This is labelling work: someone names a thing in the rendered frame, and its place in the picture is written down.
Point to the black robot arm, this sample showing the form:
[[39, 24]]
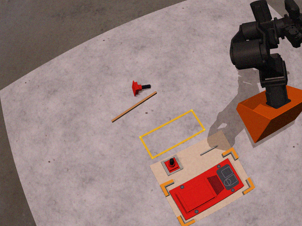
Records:
[[262, 35]]

